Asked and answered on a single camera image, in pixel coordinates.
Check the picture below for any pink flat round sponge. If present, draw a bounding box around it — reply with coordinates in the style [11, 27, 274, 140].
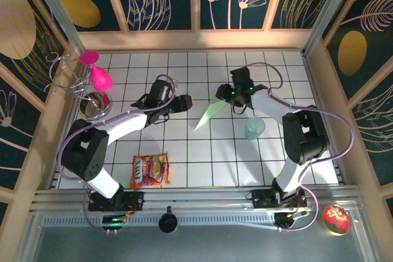
[80, 50, 101, 66]

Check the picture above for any perforated metal cable duct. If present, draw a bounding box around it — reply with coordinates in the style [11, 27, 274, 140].
[42, 215, 277, 226]

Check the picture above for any small controller board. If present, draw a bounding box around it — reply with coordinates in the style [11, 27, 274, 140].
[102, 212, 127, 233]
[274, 209, 309, 231]

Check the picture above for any red round floral tin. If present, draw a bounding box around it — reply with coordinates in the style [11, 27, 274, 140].
[321, 204, 351, 237]

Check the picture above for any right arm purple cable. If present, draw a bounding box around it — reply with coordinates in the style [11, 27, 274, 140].
[245, 62, 356, 233]

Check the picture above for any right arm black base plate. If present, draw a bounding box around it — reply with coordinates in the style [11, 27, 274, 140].
[246, 188, 308, 210]

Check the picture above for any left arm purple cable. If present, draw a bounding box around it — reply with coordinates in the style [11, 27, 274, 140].
[57, 74, 179, 233]

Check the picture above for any teal translucent plastic cup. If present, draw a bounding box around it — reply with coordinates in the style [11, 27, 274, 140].
[244, 117, 266, 141]

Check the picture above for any aluminium frame post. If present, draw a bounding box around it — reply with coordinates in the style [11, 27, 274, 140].
[26, 0, 86, 53]
[302, 0, 351, 57]

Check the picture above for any pink egg-shaped sponge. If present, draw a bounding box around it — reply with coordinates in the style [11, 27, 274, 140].
[90, 65, 114, 93]

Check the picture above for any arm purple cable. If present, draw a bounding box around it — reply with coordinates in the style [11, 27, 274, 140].
[57, 74, 179, 233]
[245, 62, 356, 233]

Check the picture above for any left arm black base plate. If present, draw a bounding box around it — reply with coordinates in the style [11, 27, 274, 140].
[88, 190, 145, 212]

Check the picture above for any orange Fox's candy bag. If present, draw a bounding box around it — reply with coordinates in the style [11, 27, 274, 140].
[129, 151, 172, 190]

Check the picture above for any aluminium mounting rail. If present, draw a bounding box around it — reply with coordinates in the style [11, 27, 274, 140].
[29, 184, 363, 214]

